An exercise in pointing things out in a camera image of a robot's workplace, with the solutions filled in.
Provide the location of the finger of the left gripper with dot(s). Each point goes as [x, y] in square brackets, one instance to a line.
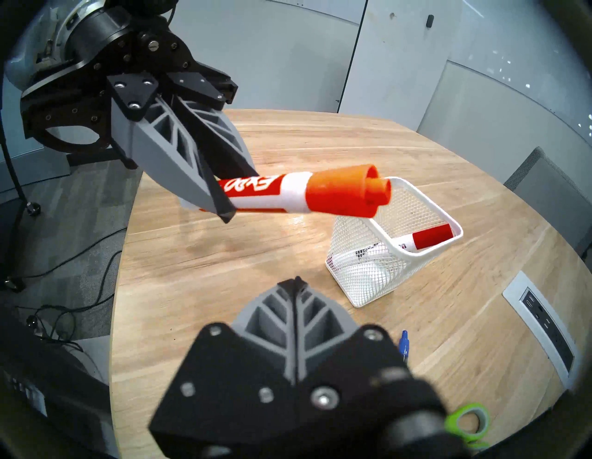
[217, 134]

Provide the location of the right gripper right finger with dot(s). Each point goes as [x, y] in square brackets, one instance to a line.
[347, 361]

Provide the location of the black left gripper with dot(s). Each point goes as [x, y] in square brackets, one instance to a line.
[92, 46]

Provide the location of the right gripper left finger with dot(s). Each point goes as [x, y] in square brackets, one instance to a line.
[231, 379]

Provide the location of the orange cap white marker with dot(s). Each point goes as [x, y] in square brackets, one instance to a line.
[323, 192]

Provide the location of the red cap dotted marker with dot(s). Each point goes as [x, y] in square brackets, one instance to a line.
[432, 235]

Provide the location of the blue ballpoint pen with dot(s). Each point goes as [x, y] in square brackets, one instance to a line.
[404, 344]

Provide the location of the white mesh pen holder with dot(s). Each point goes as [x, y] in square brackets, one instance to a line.
[370, 277]

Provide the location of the black metal stand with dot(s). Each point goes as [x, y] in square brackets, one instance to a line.
[14, 178]

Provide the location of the rolling whiteboard on stand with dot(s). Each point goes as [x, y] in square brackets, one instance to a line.
[397, 60]

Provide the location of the grey table power outlet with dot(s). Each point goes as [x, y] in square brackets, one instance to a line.
[541, 319]

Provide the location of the wide grey mesh chair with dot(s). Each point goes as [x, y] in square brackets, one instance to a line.
[550, 194]

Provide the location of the glass wall board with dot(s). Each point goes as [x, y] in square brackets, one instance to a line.
[522, 41]

